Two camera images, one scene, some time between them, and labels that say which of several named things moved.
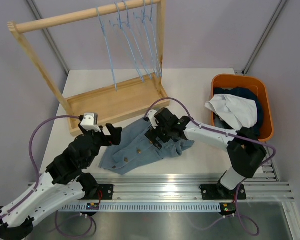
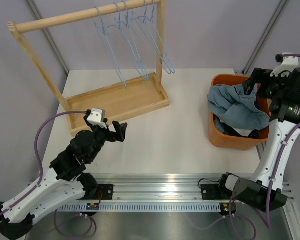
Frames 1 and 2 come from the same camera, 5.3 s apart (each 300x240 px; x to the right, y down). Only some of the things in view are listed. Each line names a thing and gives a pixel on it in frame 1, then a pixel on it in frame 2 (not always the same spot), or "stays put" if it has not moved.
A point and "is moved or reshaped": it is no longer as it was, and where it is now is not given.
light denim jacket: (136, 150) -> (238, 108)
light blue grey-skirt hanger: (155, 44) -> (158, 43)
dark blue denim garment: (243, 93) -> (225, 129)
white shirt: (241, 113) is moved or reshaped
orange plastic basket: (254, 83) stays put
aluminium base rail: (175, 194) stays put
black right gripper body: (162, 131) -> (271, 85)
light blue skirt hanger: (143, 20) -> (147, 26)
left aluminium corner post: (49, 37) stays put
